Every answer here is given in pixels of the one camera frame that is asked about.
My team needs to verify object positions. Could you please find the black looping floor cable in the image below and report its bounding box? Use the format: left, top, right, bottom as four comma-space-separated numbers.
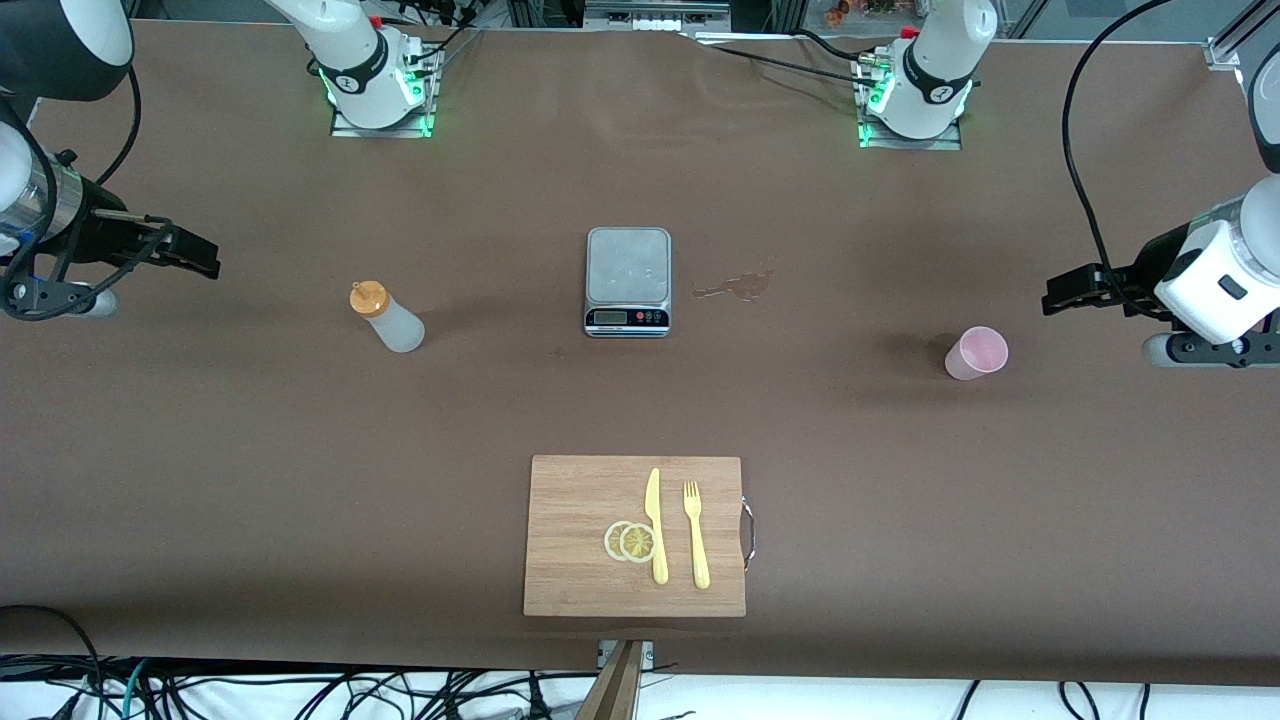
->
0, 603, 106, 720

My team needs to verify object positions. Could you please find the brown table cover sheet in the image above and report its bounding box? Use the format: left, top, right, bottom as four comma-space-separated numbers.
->
0, 20, 1280, 687

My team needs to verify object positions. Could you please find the clear sauce bottle orange cap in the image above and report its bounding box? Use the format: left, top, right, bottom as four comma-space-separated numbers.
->
349, 281, 426, 354

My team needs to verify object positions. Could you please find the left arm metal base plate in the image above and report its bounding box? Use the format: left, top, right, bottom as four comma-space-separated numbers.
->
857, 60, 964, 151

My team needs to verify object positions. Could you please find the aluminium frame rail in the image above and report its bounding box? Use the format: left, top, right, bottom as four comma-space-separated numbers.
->
1204, 0, 1280, 71

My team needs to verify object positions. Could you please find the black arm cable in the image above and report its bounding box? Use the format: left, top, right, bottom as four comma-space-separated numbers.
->
0, 65, 177, 321
1061, 0, 1176, 291

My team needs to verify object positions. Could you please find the wooden post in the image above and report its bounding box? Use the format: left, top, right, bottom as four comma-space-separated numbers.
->
577, 640, 644, 720

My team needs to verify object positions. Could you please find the yellow plastic fork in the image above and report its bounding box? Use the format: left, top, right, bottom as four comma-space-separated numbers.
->
683, 481, 711, 590

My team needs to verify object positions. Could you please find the pink plastic cup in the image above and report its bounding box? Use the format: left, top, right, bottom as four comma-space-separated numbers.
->
944, 326, 1009, 382

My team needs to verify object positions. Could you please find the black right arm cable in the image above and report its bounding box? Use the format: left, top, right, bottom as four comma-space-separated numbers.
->
0, 65, 177, 321

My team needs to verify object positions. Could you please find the teal cable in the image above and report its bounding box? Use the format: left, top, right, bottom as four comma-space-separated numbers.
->
118, 660, 153, 720

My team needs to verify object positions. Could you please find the black cable across table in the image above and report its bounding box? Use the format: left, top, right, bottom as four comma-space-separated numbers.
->
690, 28, 883, 87

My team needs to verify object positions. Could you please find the yellow plastic knife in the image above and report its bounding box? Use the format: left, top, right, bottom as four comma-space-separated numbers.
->
644, 468, 669, 586

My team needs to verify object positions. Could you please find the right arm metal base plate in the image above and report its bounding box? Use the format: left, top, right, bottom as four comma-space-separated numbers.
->
330, 45, 438, 139

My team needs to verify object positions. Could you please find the silver digital kitchen scale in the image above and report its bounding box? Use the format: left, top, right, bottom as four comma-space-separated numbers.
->
583, 227, 672, 339

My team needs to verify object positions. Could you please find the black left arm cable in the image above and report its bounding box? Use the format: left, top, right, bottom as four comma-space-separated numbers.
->
1061, 0, 1176, 291

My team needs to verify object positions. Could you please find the wooden cutting board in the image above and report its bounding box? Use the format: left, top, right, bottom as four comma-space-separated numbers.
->
523, 455, 756, 618

